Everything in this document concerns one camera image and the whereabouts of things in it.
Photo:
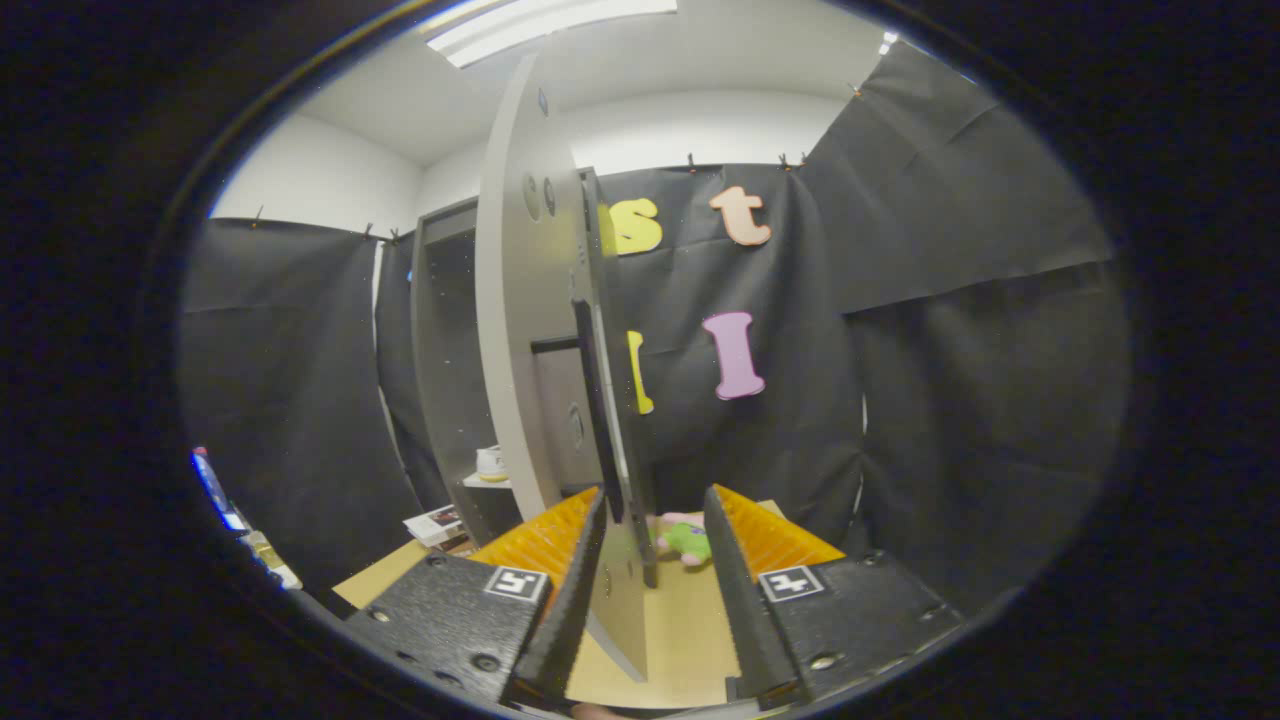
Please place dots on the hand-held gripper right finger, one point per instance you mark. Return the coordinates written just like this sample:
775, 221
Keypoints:
735, 600

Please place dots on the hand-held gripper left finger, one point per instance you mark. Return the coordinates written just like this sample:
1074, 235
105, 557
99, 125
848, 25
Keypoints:
580, 600

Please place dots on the white canvas shoe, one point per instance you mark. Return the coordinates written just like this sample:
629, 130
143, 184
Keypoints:
491, 462

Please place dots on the light grey shoe cabinet door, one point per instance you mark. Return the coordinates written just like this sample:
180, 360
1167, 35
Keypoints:
520, 300

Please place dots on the green and pink plush toy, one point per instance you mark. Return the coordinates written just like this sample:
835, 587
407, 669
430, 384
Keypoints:
688, 542

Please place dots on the white booklet with dark photo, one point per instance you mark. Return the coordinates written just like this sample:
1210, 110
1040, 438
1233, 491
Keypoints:
437, 525

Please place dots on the black backdrop cloth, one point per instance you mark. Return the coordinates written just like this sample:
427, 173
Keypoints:
950, 400

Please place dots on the pale yellow small box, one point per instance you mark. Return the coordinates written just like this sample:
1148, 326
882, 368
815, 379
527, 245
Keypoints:
270, 562

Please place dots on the blue and white board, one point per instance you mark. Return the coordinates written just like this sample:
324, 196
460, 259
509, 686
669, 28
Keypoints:
215, 490

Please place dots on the long ceiling light panel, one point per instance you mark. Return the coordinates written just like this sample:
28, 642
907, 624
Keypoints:
540, 25

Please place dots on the small ceiling light panel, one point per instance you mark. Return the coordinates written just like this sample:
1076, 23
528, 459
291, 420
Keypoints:
888, 42

